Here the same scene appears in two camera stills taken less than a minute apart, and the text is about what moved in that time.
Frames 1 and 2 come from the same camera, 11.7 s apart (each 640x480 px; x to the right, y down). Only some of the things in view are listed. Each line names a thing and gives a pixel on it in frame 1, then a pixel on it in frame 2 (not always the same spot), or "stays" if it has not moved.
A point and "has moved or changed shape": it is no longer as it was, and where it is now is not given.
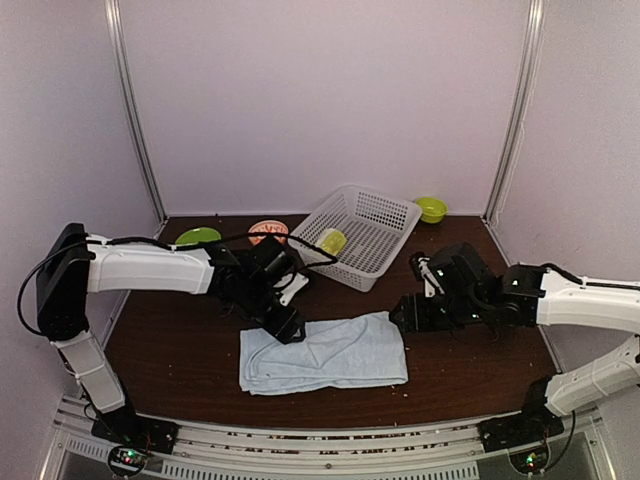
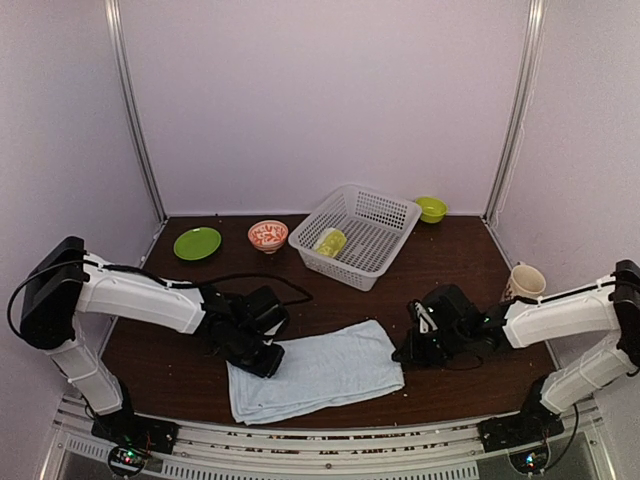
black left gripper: x=284 y=327 to x=266 y=368
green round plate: x=196 y=235 stays
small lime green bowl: x=433 y=209 stays
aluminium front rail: x=329 y=449 stays
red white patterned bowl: x=268 y=226 stays
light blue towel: x=356 y=351 has moved or changed shape
